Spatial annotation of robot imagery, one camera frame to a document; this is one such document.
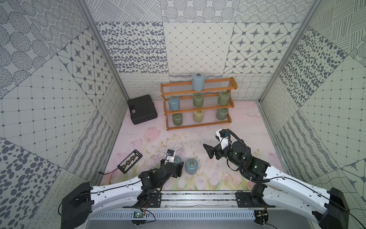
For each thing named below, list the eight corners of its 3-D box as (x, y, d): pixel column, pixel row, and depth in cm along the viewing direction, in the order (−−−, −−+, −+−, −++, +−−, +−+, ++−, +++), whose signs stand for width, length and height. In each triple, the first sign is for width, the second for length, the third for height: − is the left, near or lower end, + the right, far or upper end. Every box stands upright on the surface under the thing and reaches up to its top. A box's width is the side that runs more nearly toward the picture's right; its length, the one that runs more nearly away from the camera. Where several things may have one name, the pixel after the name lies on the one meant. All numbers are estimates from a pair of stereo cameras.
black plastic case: (134, 126, 106) (131, 121, 101) (129, 104, 121) (126, 98, 116) (158, 118, 111) (157, 113, 106) (151, 98, 126) (149, 92, 121)
